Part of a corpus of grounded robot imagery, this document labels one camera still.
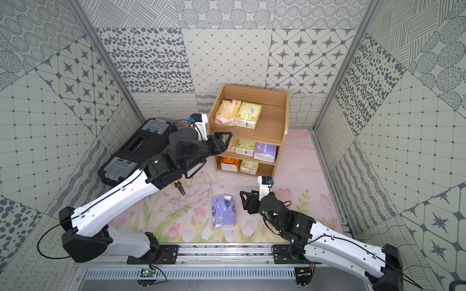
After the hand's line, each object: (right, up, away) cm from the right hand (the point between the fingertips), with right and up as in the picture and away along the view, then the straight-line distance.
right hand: (246, 194), depth 74 cm
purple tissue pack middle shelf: (+9, +17, +7) cm, 21 cm away
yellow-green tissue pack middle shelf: (0, +19, +9) cm, 22 cm away
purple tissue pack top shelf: (-10, -10, +8) cm, 16 cm away
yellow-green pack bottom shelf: (+2, +9, +21) cm, 23 cm away
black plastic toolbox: (-49, +22, +16) cm, 56 cm away
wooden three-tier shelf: (+5, +31, +2) cm, 32 cm away
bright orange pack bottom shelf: (-8, +10, +19) cm, 23 cm away
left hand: (-7, +26, -12) cm, 30 cm away
